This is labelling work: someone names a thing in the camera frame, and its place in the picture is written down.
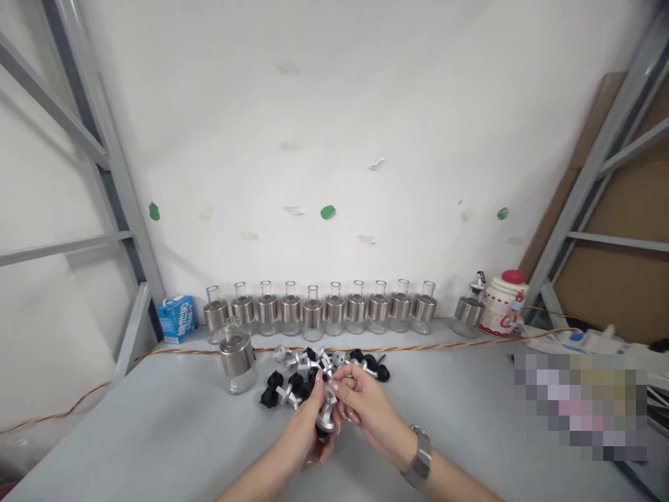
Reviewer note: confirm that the person's right hand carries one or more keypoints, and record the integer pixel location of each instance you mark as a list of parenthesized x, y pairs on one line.
[(379, 418)]

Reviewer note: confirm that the person's left hand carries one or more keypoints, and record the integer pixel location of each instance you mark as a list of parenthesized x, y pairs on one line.
[(305, 429)]

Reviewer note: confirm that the person's right fingers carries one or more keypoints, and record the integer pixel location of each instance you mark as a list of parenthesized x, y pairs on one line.
[(351, 384)]

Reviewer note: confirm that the person's left fingers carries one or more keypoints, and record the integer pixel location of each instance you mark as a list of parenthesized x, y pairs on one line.
[(317, 387)]

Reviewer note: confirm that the silver pourer spout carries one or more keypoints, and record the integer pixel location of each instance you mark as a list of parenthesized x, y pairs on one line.
[(327, 414)]

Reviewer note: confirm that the pile of black silver pourers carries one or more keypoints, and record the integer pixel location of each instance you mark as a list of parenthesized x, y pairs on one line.
[(313, 366)]

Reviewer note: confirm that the row of steel-sleeved glass bottles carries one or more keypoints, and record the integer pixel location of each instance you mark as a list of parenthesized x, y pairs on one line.
[(334, 311)]

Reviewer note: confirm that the open-necked glass bottle, steel sleeve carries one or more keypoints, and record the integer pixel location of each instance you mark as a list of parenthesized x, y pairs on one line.
[(238, 361)]

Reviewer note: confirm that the glass bottle with fitted pourer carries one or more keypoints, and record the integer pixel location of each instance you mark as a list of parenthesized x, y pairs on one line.
[(468, 311)]

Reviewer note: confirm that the blue drink carton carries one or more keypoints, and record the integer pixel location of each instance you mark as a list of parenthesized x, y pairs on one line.
[(176, 319)]

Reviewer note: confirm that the white jar with red lid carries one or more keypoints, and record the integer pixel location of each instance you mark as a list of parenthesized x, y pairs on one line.
[(502, 306)]

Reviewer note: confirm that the brown cardboard sheet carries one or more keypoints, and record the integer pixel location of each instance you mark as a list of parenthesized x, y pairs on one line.
[(627, 277)]

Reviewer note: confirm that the green wall sticker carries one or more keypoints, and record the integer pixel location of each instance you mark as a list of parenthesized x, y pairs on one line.
[(327, 212), (153, 211), (502, 213)]

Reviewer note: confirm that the grey metal shelf frame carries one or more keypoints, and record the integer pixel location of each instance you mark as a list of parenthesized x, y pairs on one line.
[(128, 198), (590, 172)]

